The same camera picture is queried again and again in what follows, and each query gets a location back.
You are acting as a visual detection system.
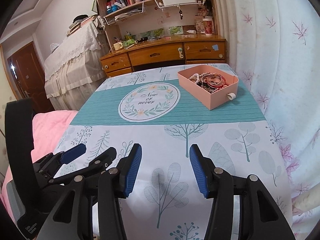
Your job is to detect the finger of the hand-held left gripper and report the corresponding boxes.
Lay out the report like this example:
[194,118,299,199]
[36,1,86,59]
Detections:
[52,144,87,167]
[82,147,117,178]

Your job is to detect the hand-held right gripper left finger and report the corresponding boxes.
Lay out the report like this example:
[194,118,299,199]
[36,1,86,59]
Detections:
[37,143,143,240]

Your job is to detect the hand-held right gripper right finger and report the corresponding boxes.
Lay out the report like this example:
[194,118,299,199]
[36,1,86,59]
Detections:
[189,144,297,240]

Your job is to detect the pink storage box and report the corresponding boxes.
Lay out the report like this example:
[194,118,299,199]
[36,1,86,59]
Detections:
[177,64,240,111]

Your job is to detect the red bangle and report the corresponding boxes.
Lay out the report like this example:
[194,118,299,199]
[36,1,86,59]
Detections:
[206,76,227,89]

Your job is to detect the pink blanket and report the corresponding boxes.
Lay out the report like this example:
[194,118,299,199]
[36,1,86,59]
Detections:
[0,110,78,205]

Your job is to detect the brown wooden door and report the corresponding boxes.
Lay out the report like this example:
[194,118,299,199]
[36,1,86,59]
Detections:
[7,42,54,107]

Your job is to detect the white lace furniture cover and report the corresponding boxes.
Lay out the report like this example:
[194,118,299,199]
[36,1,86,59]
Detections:
[44,21,110,104]

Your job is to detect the stack of books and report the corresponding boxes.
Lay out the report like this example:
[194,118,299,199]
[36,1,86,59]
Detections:
[66,17,95,37]

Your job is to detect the row of green picture tiles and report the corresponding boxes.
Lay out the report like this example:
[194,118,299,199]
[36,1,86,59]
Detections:
[135,26,183,38]

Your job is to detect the white leaf print curtain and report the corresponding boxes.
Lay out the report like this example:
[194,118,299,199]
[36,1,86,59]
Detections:
[212,0,320,240]

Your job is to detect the red paper cup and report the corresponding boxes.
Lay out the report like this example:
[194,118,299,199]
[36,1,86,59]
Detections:
[202,17,215,35]

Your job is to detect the white patterned mug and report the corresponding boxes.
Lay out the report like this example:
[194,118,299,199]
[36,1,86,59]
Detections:
[194,16,204,33]

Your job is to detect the blue packages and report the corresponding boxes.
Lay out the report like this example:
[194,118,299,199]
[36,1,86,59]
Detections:
[106,1,118,14]

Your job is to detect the white oblong box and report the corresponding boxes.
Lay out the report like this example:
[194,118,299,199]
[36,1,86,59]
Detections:
[161,0,197,6]

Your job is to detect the white wire basket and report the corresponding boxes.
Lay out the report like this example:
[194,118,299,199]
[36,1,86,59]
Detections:
[104,1,145,25]

